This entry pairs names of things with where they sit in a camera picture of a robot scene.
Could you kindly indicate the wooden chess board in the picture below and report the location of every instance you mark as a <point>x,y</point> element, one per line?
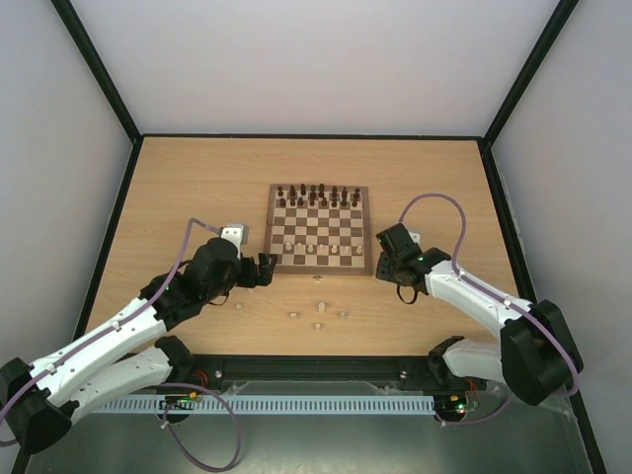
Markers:
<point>350,230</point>

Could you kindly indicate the black aluminium frame rail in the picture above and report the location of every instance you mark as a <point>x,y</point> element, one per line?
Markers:
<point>378,369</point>

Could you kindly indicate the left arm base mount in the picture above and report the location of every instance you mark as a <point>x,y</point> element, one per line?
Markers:
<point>202,370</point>

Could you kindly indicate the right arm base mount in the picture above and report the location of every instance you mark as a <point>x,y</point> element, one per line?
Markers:
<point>427,373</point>

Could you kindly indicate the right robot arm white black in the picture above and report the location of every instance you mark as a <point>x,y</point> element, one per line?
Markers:
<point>534,353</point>

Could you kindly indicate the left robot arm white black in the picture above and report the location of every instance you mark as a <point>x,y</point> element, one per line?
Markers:
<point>42,400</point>

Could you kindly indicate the light blue cable duct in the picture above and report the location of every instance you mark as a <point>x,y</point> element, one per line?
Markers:
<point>273,405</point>

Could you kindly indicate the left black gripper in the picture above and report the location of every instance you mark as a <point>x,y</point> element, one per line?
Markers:
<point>266,272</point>

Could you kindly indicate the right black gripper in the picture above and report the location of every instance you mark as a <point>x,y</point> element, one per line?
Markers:
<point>391,258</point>

